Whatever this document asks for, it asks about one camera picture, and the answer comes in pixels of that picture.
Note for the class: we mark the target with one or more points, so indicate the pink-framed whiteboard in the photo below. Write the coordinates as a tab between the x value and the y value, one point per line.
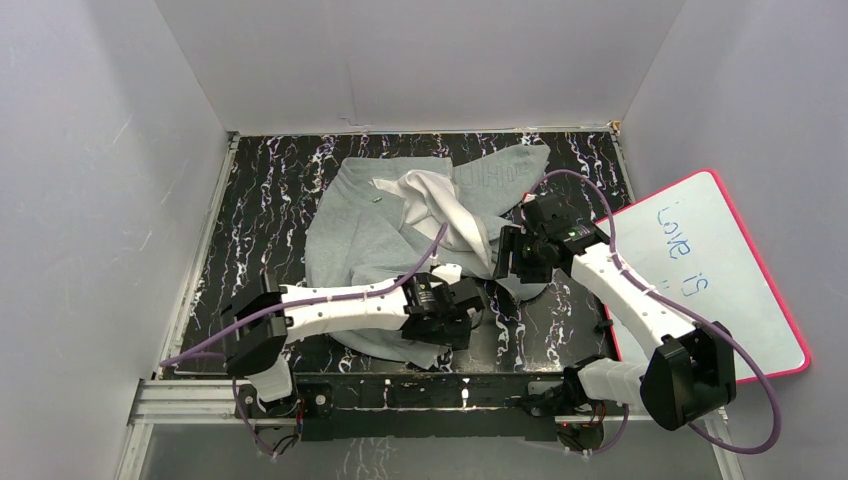
689	241

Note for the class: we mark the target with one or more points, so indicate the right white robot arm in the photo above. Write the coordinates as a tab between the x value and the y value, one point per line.
690	369

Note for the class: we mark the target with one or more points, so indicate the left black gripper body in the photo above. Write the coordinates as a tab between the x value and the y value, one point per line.
460	312

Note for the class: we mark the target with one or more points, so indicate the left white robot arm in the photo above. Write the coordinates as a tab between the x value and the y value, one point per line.
403	319

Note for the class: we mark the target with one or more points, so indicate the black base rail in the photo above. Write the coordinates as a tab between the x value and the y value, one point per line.
532	407

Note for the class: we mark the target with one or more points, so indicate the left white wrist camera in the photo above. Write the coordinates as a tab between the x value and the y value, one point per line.
447	273

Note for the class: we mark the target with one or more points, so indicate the aluminium table frame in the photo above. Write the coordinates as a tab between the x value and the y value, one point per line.
183	421

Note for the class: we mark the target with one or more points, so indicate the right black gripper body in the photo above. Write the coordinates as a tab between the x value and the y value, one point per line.
531	265

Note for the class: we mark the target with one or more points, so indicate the grey zip-up jacket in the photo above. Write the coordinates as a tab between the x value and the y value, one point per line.
377	217

